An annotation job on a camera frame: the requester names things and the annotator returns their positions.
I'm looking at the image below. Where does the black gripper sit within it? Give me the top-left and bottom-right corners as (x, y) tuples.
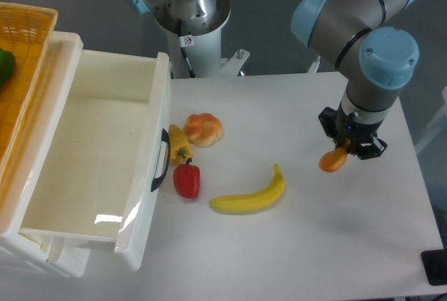
(318, 107), (388, 160)

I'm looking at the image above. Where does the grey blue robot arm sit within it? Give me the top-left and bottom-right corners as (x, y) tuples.
(128, 0), (419, 160)

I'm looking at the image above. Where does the round braided bread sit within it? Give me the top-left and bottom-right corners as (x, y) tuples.
(183, 113), (224, 147)

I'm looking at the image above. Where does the open white upper drawer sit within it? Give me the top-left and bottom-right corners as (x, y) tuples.
(21, 50), (170, 271)

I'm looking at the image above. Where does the white drawer cabinet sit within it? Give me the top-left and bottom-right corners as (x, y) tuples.
(1, 31), (90, 277)

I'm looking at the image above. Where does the yellow banana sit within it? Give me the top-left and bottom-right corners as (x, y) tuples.
(209, 164), (286, 214)

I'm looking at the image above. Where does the black device at table edge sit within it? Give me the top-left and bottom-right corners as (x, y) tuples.
(420, 249), (446, 286)

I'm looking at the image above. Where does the red bell pepper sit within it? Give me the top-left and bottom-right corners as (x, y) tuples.
(173, 158), (200, 199)

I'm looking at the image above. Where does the yellow bell pepper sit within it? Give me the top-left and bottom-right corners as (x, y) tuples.
(168, 124), (193, 165)

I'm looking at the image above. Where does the yellow woven basket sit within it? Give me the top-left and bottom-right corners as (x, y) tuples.
(1, 2), (58, 178)

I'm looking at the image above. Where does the green bell pepper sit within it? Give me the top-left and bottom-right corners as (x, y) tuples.
(0, 48), (16, 88)

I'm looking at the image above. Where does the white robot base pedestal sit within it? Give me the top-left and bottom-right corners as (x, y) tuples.
(154, 0), (250, 79)

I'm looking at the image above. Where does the dark blue drawer handle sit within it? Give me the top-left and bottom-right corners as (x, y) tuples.
(150, 129), (171, 192)

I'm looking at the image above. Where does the black cable on pedestal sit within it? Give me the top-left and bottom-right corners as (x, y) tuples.
(177, 17), (197, 79)

